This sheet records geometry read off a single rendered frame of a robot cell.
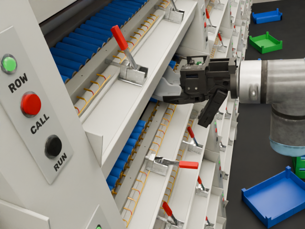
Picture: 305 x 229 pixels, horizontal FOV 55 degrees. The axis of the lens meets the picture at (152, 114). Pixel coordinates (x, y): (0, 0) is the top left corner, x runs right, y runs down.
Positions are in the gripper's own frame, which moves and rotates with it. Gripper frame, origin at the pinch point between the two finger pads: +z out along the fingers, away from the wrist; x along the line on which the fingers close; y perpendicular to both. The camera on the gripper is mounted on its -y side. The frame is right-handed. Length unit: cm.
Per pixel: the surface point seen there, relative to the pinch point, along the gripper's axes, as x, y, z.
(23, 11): 38, 31, -8
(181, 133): 7.8, -6.4, -8.1
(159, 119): 8.4, -2.2, -3.7
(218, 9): -76, -5, -6
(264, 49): -222, -92, -26
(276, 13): -324, -93, -39
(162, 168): 20.4, -4.5, -7.5
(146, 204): 27.8, -5.8, -6.5
